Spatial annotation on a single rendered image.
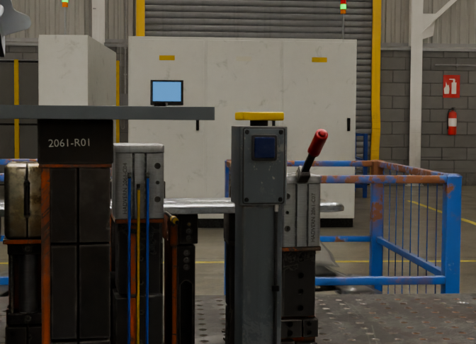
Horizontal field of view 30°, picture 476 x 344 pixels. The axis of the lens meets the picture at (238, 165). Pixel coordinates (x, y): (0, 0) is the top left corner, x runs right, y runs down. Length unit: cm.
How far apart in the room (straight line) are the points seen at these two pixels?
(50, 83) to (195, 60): 151
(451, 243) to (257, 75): 614
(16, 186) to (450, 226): 228
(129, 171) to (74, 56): 798
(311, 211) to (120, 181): 31
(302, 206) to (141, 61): 793
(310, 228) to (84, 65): 796
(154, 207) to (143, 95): 793
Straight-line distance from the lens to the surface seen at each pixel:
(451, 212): 341
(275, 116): 125
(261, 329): 129
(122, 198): 138
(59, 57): 937
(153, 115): 118
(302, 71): 942
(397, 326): 200
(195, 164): 931
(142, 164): 138
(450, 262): 344
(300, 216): 143
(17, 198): 139
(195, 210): 151
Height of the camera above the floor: 115
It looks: 3 degrees down
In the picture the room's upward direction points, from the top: straight up
